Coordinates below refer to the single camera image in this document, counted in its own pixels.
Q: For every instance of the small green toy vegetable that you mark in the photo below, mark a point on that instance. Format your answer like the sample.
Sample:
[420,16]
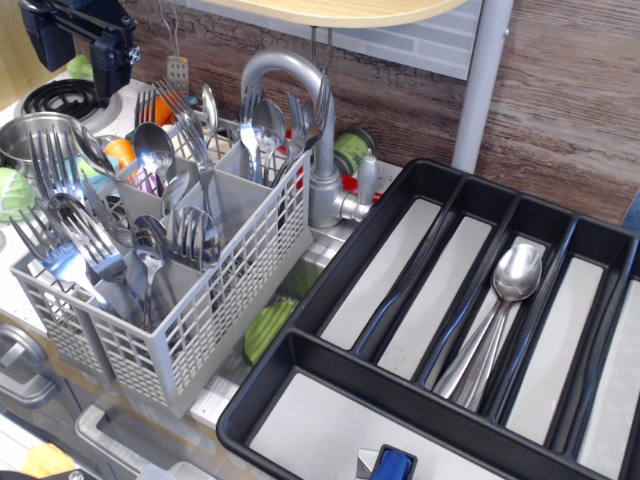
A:
[80,68]

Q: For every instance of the green striped toy vegetable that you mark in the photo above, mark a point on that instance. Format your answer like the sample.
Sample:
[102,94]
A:
[265,327]

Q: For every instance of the grey plastic cutlery basket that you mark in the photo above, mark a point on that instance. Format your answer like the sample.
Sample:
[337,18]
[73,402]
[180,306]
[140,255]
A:
[203,314]

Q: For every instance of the steel fork near faucet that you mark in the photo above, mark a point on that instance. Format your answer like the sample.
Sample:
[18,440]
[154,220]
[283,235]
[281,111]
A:
[252,95]

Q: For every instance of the green toy can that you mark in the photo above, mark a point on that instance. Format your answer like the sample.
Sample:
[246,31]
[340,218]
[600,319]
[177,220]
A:
[350,148]

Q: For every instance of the teal bowl with green ball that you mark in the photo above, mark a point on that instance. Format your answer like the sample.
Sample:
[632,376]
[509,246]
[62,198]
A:
[97,179]

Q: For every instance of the steel fork back left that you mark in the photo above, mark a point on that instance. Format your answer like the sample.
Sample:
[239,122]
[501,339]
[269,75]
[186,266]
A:
[54,162]

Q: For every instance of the blue object bottom edge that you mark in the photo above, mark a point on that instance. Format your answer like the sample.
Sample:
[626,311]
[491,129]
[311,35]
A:
[386,463]

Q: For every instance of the steel spoons in tray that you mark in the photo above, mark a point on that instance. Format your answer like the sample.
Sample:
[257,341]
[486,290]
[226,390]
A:
[515,278]

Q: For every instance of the steel fork front left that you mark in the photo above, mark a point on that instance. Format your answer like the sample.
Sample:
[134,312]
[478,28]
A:
[51,245]

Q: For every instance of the orange toy carrot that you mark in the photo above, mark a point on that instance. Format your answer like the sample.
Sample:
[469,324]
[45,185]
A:
[122,150]

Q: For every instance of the big steel spoon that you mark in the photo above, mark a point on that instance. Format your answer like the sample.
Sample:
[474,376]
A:
[91,149]

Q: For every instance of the yellow toy bottom left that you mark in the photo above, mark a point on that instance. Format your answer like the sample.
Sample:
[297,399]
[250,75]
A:
[46,460]

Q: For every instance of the silver toy faucet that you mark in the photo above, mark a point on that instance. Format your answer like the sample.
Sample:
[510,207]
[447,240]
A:
[329,202]

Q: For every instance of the black stove burner coil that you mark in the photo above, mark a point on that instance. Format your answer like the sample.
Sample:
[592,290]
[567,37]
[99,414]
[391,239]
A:
[73,97]

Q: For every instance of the steel spoon near faucet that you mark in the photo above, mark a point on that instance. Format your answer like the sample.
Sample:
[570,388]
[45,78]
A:
[270,130]

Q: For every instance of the steel spoon centre basket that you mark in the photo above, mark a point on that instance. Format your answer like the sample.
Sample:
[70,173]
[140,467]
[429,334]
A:
[154,151]

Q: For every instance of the wooden shelf board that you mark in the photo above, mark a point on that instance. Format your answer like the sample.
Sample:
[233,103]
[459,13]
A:
[345,13]

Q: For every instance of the steel pot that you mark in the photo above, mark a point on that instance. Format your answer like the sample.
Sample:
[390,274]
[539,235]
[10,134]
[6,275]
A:
[15,136]

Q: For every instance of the grey metal post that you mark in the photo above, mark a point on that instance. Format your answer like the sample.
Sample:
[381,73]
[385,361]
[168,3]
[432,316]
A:
[491,35]

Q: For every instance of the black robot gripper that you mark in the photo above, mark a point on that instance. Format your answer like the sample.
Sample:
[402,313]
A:
[52,27]

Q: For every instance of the hanging toy spatula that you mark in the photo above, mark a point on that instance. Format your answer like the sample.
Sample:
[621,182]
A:
[177,65]

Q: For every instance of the black cutlery tray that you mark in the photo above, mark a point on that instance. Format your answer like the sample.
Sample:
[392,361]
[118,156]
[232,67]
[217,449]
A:
[355,366]

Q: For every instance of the green toy cabbage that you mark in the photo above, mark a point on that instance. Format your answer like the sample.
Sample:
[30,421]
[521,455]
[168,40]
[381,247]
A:
[17,194]

